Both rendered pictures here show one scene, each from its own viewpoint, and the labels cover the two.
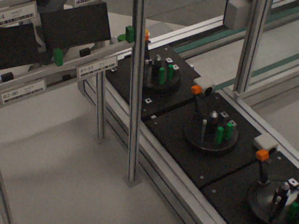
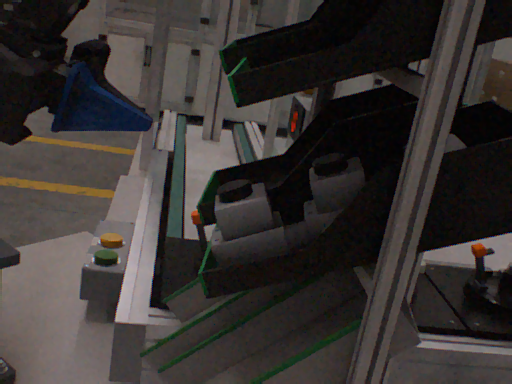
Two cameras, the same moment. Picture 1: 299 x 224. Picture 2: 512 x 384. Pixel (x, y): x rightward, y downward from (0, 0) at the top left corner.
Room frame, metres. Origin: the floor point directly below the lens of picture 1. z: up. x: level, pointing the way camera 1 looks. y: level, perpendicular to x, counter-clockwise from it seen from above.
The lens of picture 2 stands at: (0.69, 0.78, 1.43)
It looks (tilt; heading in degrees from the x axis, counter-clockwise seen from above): 19 degrees down; 292
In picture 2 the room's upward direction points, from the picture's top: 10 degrees clockwise
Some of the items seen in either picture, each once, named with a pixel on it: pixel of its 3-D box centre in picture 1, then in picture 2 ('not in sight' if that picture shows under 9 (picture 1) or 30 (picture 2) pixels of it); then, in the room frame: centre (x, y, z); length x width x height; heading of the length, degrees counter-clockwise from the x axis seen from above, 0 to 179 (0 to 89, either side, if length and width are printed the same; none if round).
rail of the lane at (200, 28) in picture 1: (199, 39); (150, 227); (1.33, -0.22, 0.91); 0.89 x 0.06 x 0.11; 122
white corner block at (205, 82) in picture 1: (203, 86); not in sight; (1.02, -0.20, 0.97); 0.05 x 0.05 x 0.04; 32
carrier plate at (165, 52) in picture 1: (156, 80); (233, 277); (1.06, -0.07, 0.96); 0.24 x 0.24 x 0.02; 32
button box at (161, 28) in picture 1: (142, 41); (109, 257); (1.28, -0.03, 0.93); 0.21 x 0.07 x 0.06; 122
